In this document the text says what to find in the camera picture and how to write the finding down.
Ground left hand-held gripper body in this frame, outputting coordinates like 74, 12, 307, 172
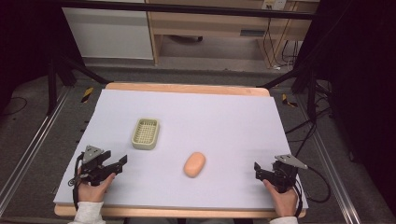
75, 145, 123, 187

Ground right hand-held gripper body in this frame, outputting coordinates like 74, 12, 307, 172
261, 154, 309, 194

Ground beige soap dish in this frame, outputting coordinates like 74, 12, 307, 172
131, 118, 161, 151

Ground person's left hand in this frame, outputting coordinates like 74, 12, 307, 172
77, 173, 117, 203

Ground person's right hand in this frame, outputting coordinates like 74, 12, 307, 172
262, 178, 299, 218

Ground yellow black striped tape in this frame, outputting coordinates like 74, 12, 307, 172
80, 87, 94, 104
281, 93, 299, 108

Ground white table mat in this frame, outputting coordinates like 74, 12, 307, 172
53, 89, 309, 211

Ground wooden table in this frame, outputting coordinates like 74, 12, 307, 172
53, 81, 307, 219

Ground white cabinet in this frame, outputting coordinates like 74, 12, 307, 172
61, 7, 154, 61

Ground wooden desk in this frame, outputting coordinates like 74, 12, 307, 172
146, 0, 318, 69

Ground black horizontal bar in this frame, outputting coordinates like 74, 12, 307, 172
59, 0, 316, 21

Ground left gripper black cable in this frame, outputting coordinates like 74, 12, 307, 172
67, 152, 86, 212

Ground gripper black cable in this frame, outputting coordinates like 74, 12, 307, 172
67, 152, 86, 212
292, 165, 332, 218

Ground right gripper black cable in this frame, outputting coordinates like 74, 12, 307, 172
292, 165, 332, 218

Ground metal floor rail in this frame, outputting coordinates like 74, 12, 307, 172
0, 87, 72, 217
295, 92, 362, 224

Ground black floor cables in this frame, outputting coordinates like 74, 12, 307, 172
284, 80, 334, 158

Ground black metal frame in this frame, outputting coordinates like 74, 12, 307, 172
46, 52, 112, 116
257, 62, 325, 123

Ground black floor cable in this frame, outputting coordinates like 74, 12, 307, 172
0, 96, 29, 118

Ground hanging cables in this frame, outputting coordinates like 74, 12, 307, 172
262, 17, 301, 70

